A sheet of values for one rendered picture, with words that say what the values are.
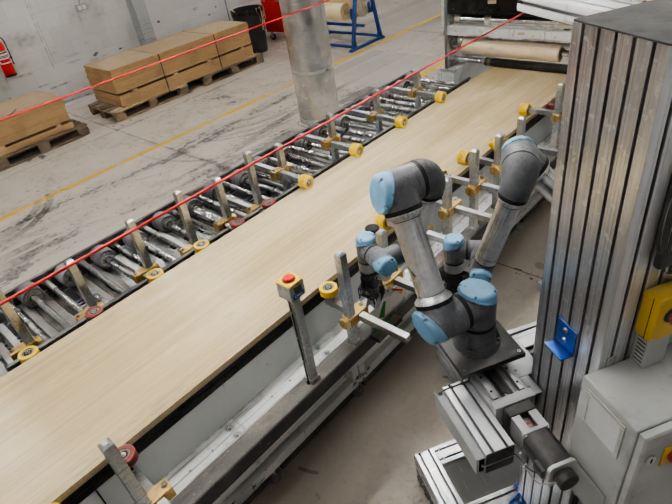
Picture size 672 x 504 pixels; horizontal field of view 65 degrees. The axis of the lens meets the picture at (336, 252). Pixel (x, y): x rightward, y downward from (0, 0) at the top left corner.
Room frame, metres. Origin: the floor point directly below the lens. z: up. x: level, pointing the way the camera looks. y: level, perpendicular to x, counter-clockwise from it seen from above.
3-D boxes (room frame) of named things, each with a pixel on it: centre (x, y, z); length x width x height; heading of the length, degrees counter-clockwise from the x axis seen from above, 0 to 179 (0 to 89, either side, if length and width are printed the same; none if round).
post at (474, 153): (2.31, -0.75, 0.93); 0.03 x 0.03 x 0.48; 43
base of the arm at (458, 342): (1.20, -0.41, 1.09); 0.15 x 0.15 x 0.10
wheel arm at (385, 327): (1.63, -0.08, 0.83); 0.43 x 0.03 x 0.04; 43
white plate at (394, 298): (1.77, -0.19, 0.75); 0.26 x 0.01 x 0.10; 133
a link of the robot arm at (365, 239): (1.57, -0.11, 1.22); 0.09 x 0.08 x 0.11; 22
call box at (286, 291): (1.46, 0.18, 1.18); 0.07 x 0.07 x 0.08; 43
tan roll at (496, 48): (3.98, -1.74, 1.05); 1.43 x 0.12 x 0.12; 43
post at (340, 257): (1.63, -0.01, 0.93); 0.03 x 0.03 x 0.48; 43
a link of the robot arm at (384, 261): (1.49, -0.17, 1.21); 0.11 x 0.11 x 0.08; 22
